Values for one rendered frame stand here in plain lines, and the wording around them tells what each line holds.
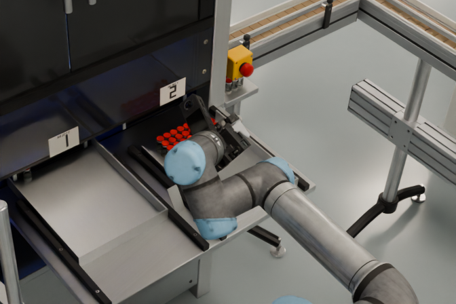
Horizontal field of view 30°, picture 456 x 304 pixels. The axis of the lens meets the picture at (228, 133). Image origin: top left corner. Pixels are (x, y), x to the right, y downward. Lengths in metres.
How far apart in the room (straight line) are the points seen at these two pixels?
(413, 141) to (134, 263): 1.34
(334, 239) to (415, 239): 1.89
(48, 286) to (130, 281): 0.52
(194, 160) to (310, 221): 0.24
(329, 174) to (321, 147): 0.17
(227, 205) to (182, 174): 0.11
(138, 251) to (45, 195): 0.30
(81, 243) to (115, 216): 0.12
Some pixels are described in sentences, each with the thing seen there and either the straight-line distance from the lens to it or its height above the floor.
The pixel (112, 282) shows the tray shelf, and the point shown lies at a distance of 2.03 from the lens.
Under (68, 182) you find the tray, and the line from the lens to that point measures 2.25.
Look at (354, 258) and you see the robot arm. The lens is 1.52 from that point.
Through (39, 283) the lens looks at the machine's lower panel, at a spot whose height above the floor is 0.55.
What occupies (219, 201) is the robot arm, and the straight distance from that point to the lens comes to 1.60.
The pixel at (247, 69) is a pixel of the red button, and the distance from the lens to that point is 2.42.
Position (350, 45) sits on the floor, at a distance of 4.34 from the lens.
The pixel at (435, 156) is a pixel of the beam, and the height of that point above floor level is 0.50.
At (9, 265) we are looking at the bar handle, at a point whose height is 1.35.
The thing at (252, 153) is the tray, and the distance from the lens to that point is 2.34.
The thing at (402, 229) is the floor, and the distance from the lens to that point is 3.45.
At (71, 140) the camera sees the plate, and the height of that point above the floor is 1.01.
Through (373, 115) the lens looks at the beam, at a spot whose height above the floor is 0.48.
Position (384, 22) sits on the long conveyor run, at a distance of 2.91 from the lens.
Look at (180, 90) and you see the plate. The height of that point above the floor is 1.01.
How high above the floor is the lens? 2.47
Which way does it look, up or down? 42 degrees down
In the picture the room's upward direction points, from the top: 5 degrees clockwise
